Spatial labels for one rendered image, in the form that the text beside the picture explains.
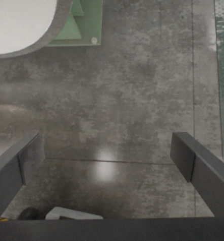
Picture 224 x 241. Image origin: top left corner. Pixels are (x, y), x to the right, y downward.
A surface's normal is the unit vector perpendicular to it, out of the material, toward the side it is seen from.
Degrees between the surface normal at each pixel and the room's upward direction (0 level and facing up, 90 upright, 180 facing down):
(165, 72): 0
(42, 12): 90
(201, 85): 0
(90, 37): 0
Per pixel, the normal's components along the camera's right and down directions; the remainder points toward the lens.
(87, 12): -0.10, -0.11
